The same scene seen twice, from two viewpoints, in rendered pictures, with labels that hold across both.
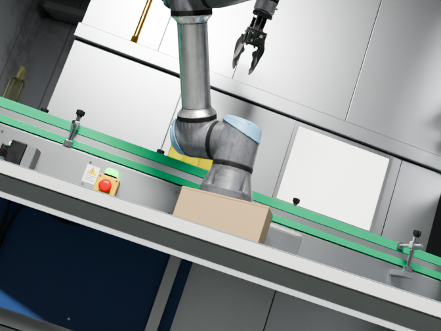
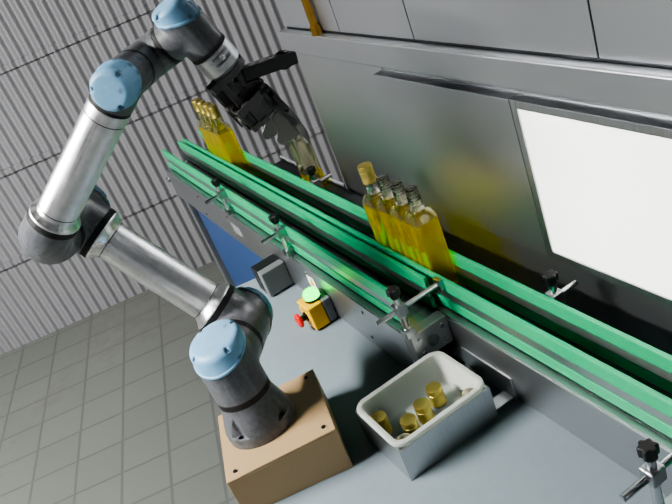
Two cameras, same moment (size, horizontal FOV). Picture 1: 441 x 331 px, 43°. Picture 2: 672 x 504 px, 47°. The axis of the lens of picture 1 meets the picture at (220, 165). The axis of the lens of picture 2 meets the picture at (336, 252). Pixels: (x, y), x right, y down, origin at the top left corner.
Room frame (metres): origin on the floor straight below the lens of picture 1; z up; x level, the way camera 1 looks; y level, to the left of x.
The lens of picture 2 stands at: (1.51, -1.36, 1.84)
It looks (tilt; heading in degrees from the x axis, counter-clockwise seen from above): 28 degrees down; 76
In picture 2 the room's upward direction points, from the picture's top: 22 degrees counter-clockwise
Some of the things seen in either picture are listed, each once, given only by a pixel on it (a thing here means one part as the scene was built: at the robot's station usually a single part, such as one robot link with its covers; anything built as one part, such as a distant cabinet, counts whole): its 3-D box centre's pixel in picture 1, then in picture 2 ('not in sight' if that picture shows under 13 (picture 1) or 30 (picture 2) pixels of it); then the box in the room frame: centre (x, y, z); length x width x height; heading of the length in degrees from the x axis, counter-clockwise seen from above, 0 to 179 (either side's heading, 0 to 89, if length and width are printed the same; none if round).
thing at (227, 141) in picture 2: not in sight; (227, 142); (1.94, 1.20, 1.02); 0.06 x 0.06 x 0.28; 5
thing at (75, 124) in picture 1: (73, 127); (274, 239); (1.83, 0.50, 0.94); 0.07 x 0.04 x 0.13; 5
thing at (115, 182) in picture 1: (105, 188); (316, 310); (1.83, 0.33, 0.79); 0.07 x 0.07 x 0.07; 5
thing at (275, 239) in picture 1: (263, 242); (436, 405); (1.87, -0.22, 0.79); 0.27 x 0.17 x 0.08; 5
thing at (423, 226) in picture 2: not in sight; (430, 248); (2.05, 0.00, 0.99); 0.06 x 0.06 x 0.21; 5
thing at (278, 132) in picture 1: (278, 158); (528, 176); (2.20, -0.21, 1.15); 0.90 x 0.03 x 0.34; 95
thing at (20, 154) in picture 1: (21, 157); (272, 275); (1.80, 0.61, 0.79); 0.08 x 0.08 x 0.08; 5
